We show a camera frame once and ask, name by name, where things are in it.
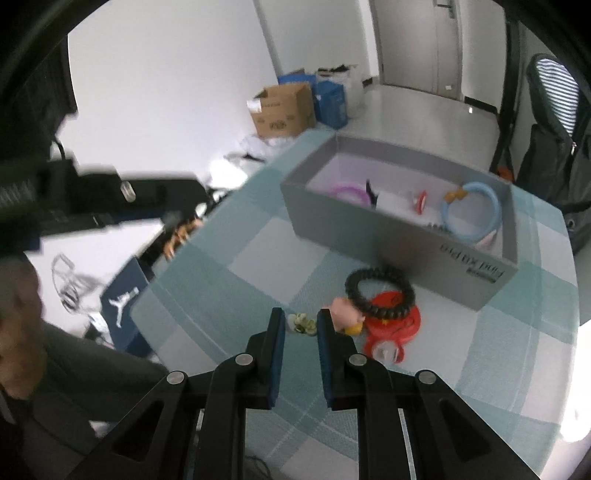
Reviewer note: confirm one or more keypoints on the flat blue carton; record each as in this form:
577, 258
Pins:
295, 77

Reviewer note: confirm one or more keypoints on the clear round charm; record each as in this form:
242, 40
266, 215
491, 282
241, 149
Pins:
385, 353

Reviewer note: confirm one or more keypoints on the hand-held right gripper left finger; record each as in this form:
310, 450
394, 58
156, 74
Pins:
276, 364

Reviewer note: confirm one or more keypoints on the brown cardboard box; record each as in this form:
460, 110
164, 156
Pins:
281, 113

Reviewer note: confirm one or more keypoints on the striped shirt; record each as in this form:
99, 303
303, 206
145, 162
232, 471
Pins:
561, 92

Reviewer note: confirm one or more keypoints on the grey cardboard box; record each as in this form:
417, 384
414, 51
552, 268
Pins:
369, 235

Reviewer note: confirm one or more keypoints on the white and red round badge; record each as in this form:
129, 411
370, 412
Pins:
420, 201

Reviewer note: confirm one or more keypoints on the orange item on floor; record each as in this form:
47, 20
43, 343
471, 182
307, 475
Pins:
505, 172

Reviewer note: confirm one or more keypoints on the small white hair clip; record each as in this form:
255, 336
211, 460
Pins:
302, 324

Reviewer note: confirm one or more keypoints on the dark blue shopping bag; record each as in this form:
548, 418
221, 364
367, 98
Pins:
124, 304

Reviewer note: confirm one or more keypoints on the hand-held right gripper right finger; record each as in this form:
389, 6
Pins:
325, 369

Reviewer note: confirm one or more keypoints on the white sacks with dark items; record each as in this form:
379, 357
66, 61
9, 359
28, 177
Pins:
351, 85

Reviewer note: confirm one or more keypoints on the black metal stand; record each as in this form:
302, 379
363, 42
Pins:
505, 92

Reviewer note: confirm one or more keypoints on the black hanging jacket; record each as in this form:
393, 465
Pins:
554, 184

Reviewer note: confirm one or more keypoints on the teal checked tablecloth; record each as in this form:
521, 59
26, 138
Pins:
240, 258

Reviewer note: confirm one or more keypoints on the grey door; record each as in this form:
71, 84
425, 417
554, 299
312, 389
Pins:
415, 46

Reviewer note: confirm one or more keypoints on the person in grey clothes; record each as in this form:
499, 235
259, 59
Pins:
69, 392

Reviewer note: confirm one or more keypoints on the white plastic bag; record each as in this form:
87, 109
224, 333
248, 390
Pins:
226, 170
272, 143

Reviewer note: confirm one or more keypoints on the person's left forearm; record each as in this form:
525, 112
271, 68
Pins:
18, 314

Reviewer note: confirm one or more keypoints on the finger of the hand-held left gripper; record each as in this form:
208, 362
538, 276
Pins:
157, 194

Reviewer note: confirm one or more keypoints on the pink pig hair clip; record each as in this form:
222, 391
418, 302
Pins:
344, 311

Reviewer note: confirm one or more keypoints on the small dark purple clip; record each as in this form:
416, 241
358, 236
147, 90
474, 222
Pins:
371, 191

